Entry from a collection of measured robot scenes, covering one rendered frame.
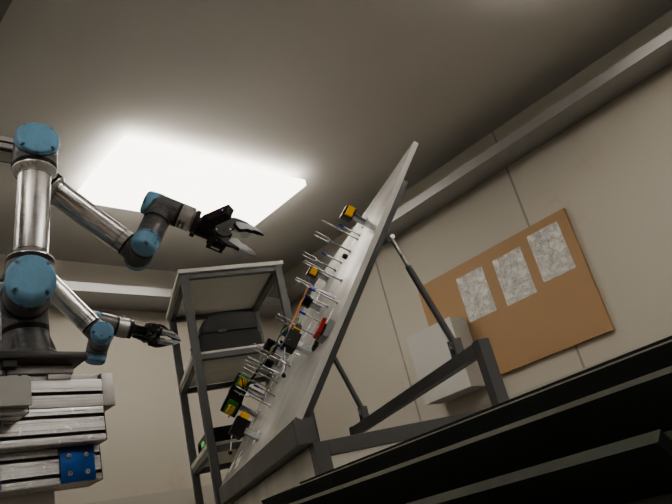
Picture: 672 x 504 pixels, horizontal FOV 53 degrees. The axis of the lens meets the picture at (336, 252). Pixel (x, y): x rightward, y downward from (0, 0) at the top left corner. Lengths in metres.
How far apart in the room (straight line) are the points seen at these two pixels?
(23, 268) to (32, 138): 0.39
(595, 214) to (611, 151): 0.35
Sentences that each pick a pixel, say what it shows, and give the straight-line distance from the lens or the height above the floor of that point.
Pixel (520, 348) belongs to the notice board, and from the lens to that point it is 4.15.
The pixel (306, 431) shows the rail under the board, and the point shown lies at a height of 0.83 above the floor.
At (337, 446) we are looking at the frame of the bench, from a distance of 1.78.
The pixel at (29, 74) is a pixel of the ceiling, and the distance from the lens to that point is 3.28.
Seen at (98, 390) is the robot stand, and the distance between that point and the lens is 1.94.
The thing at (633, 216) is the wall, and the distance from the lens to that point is 3.93.
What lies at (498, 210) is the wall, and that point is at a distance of 4.33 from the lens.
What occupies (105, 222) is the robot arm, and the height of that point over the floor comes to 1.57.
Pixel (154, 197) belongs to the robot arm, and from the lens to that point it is 2.05.
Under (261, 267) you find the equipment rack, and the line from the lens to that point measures 3.27.
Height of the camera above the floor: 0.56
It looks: 23 degrees up
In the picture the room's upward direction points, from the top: 15 degrees counter-clockwise
